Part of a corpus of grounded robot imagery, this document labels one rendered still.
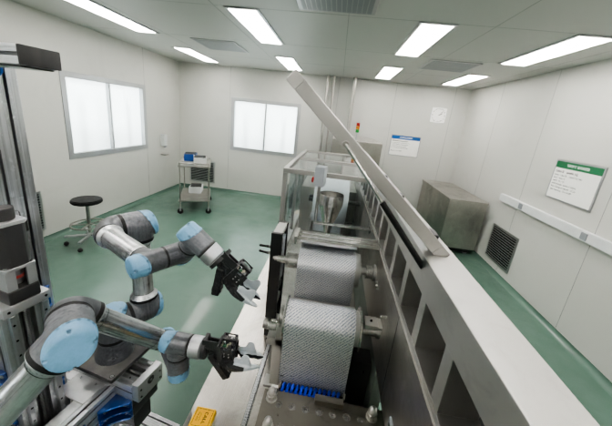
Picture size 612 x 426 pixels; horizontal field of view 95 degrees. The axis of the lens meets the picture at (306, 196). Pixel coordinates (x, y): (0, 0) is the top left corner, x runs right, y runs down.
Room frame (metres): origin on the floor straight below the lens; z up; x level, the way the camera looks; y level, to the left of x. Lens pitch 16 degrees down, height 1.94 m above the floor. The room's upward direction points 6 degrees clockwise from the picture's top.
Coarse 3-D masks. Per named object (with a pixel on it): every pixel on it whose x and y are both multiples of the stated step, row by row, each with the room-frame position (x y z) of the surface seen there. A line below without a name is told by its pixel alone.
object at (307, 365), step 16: (288, 352) 0.78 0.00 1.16; (304, 352) 0.77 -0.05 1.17; (320, 352) 0.77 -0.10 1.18; (336, 352) 0.76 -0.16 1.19; (288, 368) 0.78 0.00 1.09; (304, 368) 0.77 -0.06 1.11; (320, 368) 0.77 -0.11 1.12; (336, 368) 0.76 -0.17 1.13; (304, 384) 0.77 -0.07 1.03; (320, 384) 0.77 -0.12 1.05; (336, 384) 0.76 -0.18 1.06
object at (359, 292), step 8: (360, 280) 1.41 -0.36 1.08; (360, 288) 1.37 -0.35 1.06; (360, 296) 1.32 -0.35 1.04; (360, 304) 1.28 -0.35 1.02; (368, 336) 0.97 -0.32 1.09; (368, 344) 0.94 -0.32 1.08; (376, 376) 0.77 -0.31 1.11; (368, 384) 0.82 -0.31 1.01; (376, 384) 0.77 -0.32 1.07; (368, 392) 0.80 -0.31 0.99; (376, 392) 0.77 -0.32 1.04; (368, 400) 0.78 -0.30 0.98; (376, 400) 0.77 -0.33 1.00
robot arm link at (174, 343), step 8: (168, 336) 0.80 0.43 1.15; (176, 336) 0.80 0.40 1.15; (184, 336) 0.81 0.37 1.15; (192, 336) 0.81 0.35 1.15; (160, 344) 0.78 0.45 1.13; (168, 344) 0.78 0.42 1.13; (176, 344) 0.78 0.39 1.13; (184, 344) 0.78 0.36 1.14; (168, 352) 0.78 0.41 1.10; (176, 352) 0.77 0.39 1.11; (184, 352) 0.77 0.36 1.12; (176, 360) 0.78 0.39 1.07
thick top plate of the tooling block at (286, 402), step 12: (264, 396) 0.71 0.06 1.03; (288, 396) 0.72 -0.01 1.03; (300, 396) 0.73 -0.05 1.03; (264, 408) 0.68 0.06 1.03; (276, 408) 0.68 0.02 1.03; (288, 408) 0.68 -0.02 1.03; (300, 408) 0.69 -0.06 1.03; (312, 408) 0.69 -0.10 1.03; (324, 408) 0.70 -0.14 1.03; (348, 408) 0.71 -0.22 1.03; (360, 408) 0.71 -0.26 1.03; (276, 420) 0.64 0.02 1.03; (288, 420) 0.65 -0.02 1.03; (300, 420) 0.65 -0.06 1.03; (312, 420) 0.66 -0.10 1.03; (324, 420) 0.66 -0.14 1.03; (336, 420) 0.66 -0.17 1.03; (348, 420) 0.67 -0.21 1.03; (360, 420) 0.68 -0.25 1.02
